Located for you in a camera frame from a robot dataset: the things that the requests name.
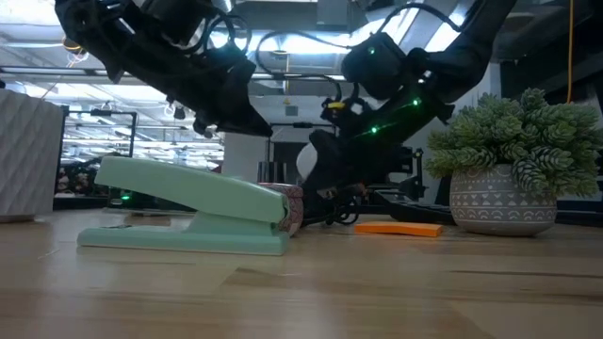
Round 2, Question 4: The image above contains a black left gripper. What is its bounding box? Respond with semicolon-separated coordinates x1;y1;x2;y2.
116;0;274;139

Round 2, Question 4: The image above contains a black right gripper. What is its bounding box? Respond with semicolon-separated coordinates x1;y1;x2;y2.
304;92;454;195

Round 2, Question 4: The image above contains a pink patterned candle tin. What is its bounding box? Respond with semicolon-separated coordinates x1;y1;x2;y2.
257;182;305;237

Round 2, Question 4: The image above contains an orange sticky note pad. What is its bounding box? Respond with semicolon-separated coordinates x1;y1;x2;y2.
353;220;445;239

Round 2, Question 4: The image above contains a mint green stapler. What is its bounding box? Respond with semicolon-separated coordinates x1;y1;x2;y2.
76;156;291;257

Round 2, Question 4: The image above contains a succulent in grey patterned pot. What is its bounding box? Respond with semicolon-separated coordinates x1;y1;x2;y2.
424;87;603;238

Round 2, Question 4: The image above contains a white textured cup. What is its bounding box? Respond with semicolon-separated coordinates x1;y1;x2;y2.
0;89;65;224

